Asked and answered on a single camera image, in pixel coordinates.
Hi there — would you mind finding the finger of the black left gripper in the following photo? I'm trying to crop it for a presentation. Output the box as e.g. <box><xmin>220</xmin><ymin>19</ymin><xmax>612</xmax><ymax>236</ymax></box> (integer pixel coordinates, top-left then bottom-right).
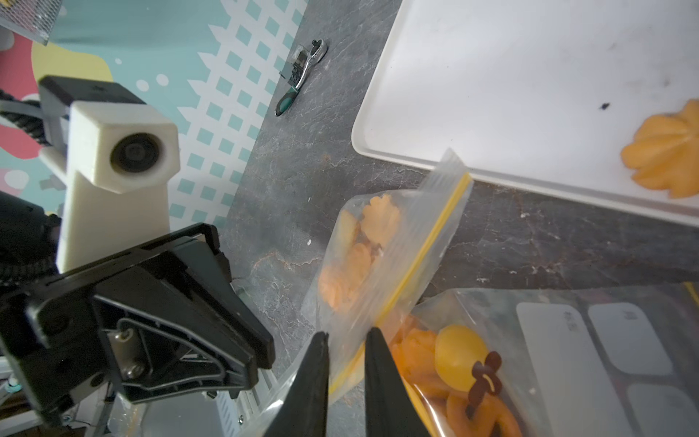
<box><xmin>43</xmin><ymin>223</ymin><xmax>221</xmax><ymax>287</ymax></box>

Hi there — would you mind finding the green handled tool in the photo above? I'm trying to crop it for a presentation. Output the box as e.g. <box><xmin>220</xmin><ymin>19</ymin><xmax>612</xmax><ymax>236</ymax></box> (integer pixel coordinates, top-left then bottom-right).
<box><xmin>274</xmin><ymin>38</ymin><xmax>329</xmax><ymax>117</ymax></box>

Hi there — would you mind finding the flower shaped cookie on tray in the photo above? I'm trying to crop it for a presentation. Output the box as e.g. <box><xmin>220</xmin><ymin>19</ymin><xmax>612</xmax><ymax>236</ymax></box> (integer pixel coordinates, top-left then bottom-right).
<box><xmin>621</xmin><ymin>99</ymin><xmax>698</xmax><ymax>198</ymax></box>

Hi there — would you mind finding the white wire basket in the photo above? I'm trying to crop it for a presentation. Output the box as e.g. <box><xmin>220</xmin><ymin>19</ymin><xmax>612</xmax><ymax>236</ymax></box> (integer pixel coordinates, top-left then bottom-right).
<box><xmin>0</xmin><ymin>0</ymin><xmax>63</xmax><ymax>46</ymax></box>

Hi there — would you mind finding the clear ziploc bag of cookies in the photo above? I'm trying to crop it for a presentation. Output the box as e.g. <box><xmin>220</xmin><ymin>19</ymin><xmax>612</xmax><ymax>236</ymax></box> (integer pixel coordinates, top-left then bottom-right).
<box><xmin>240</xmin><ymin>150</ymin><xmax>473</xmax><ymax>436</ymax></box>

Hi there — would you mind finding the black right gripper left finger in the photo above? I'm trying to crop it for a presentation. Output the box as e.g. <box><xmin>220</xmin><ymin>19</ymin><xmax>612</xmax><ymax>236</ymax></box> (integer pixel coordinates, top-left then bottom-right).
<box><xmin>264</xmin><ymin>331</ymin><xmax>329</xmax><ymax>437</ymax></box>

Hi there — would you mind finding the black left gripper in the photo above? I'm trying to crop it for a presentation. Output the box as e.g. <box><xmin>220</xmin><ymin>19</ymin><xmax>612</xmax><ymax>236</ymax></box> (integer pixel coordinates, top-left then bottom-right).
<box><xmin>1</xmin><ymin>240</ymin><xmax>276</xmax><ymax>425</ymax></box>

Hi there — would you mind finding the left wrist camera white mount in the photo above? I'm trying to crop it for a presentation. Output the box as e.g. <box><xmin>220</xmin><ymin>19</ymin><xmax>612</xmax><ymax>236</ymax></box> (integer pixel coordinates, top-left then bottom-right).
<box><xmin>38</xmin><ymin>76</ymin><xmax>180</xmax><ymax>273</ymax></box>

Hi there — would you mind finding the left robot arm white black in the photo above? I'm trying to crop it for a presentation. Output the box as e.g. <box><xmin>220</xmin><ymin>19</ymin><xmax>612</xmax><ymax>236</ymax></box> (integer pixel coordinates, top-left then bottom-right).
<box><xmin>1</xmin><ymin>76</ymin><xmax>276</xmax><ymax>426</ymax></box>

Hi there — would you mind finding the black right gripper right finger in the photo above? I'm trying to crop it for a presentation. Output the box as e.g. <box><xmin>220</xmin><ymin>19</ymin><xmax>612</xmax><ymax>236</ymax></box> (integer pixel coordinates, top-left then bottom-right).
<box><xmin>364</xmin><ymin>328</ymin><xmax>430</xmax><ymax>437</ymax></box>

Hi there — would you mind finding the white plastic tray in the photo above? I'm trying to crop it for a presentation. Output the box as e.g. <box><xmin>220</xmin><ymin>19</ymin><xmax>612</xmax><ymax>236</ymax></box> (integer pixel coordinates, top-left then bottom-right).
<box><xmin>351</xmin><ymin>1</ymin><xmax>698</xmax><ymax>226</ymax></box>

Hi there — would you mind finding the ziploc bag with yellow snack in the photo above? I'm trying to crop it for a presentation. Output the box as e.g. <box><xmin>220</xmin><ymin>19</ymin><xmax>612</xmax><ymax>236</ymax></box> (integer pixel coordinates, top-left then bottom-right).
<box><xmin>390</xmin><ymin>282</ymin><xmax>698</xmax><ymax>436</ymax></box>

